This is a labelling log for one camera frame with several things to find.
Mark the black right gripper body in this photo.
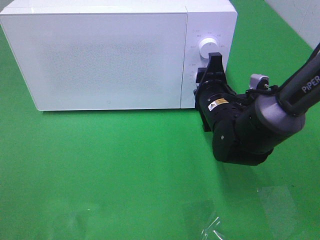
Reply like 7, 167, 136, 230
194, 73, 240, 132

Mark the white microwave oven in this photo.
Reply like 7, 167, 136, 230
0, 0, 238, 111

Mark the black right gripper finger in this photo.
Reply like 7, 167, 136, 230
196, 67, 207, 84
206, 52, 226, 78

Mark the white microwave door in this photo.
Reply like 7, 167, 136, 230
0, 13, 187, 111

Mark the white microwave knob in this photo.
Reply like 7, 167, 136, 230
194, 72, 199, 88
199, 37, 219, 59

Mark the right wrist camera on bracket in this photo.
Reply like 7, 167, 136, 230
249, 73, 269, 90

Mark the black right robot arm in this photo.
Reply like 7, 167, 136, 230
194, 47, 320, 166

